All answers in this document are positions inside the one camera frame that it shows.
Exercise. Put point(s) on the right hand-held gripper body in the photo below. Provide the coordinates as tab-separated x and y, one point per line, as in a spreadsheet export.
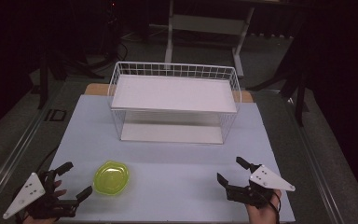
261	186

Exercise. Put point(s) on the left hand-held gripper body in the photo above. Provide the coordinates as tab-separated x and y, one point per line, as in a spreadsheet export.
31	191

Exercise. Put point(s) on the green plastic plate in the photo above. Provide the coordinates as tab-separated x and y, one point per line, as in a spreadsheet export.
111	178

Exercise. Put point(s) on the person's right hand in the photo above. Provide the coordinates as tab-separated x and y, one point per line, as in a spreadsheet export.
264	211

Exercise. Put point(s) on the black stand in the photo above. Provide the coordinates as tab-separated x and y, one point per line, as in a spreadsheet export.
289	74
45	73

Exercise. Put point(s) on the black floor bracket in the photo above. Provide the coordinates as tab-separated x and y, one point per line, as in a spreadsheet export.
56	115

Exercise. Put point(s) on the white metal desk frame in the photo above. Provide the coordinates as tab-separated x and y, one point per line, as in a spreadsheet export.
205	28

